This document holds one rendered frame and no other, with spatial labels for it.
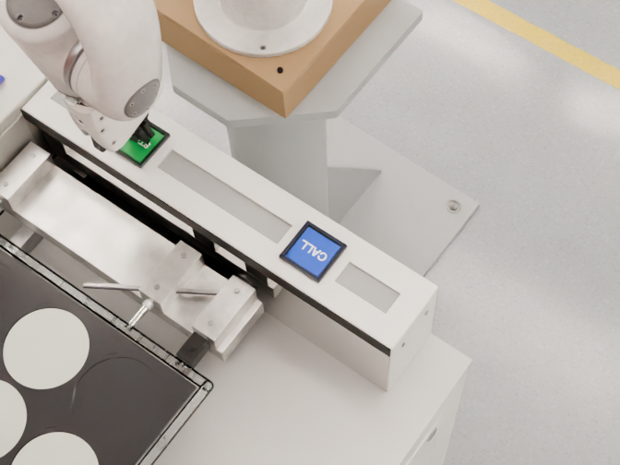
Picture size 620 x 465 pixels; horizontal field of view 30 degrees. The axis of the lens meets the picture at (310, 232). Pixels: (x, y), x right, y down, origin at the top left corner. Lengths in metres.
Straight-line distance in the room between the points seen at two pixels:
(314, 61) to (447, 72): 1.09
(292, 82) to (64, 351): 0.46
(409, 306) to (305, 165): 0.60
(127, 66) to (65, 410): 0.45
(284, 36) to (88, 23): 0.55
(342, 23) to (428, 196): 0.92
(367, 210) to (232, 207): 1.08
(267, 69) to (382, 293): 0.39
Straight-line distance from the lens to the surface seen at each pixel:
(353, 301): 1.29
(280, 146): 1.77
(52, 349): 1.38
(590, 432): 2.29
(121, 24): 1.06
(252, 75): 1.55
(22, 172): 1.48
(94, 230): 1.46
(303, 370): 1.41
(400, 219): 2.41
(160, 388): 1.34
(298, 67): 1.54
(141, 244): 1.44
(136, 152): 1.40
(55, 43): 1.12
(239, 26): 1.57
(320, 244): 1.32
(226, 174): 1.37
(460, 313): 2.34
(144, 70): 1.09
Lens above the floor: 2.14
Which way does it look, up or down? 63 degrees down
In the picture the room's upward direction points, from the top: 4 degrees counter-clockwise
